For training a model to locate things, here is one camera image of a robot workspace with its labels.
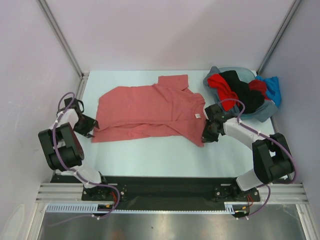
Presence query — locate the dark red t shirt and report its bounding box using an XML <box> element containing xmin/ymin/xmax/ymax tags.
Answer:
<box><xmin>248</xmin><ymin>79</ymin><xmax>269</xmax><ymax>100</ymax></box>

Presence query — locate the white slotted cable duct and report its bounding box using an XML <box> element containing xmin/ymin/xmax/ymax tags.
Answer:
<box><xmin>46</xmin><ymin>202</ymin><xmax>249</xmax><ymax>215</ymax></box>

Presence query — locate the pink t shirt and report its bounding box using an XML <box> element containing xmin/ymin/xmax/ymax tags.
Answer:
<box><xmin>92</xmin><ymin>74</ymin><xmax>206</xmax><ymax>147</ymax></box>

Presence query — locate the left aluminium corner post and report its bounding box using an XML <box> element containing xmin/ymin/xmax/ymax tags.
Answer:
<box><xmin>37</xmin><ymin>0</ymin><xmax>88</xmax><ymax>81</ymax></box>

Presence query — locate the black t shirt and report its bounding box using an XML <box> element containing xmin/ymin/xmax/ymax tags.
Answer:
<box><xmin>219</xmin><ymin>70</ymin><xmax>265</xmax><ymax>114</ymax></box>

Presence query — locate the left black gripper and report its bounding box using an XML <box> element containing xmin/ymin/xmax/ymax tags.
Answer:
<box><xmin>73</xmin><ymin>114</ymin><xmax>99</xmax><ymax>138</ymax></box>

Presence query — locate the right aluminium corner post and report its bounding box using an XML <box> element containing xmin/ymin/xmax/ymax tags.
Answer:
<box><xmin>256</xmin><ymin>0</ymin><xmax>304</xmax><ymax>75</ymax></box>

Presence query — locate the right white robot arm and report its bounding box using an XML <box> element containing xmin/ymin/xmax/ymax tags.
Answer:
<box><xmin>202</xmin><ymin>104</ymin><xmax>295</xmax><ymax>201</ymax></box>

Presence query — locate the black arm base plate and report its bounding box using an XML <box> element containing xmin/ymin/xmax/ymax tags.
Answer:
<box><xmin>51</xmin><ymin>175</ymin><xmax>262</xmax><ymax>210</ymax></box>

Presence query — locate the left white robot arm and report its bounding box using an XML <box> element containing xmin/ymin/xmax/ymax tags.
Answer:
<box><xmin>38</xmin><ymin>97</ymin><xmax>111</xmax><ymax>200</ymax></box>

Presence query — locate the grey blue t shirt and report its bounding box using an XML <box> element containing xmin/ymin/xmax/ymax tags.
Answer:
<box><xmin>202</xmin><ymin>66</ymin><xmax>280</xmax><ymax>123</ymax></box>

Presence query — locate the aluminium corner post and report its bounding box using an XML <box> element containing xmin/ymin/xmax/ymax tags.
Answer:
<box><xmin>37</xmin><ymin>0</ymin><xmax>88</xmax><ymax>81</ymax></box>
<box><xmin>256</xmin><ymin>0</ymin><xmax>304</xmax><ymax>75</ymax></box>

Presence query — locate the aluminium front frame rail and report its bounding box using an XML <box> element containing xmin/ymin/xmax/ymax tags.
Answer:
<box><xmin>35</xmin><ymin>183</ymin><xmax>309</xmax><ymax>205</ymax></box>

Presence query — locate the bright red t shirt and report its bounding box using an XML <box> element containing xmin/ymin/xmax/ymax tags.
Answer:
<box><xmin>206</xmin><ymin>73</ymin><xmax>239</xmax><ymax>111</ymax></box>

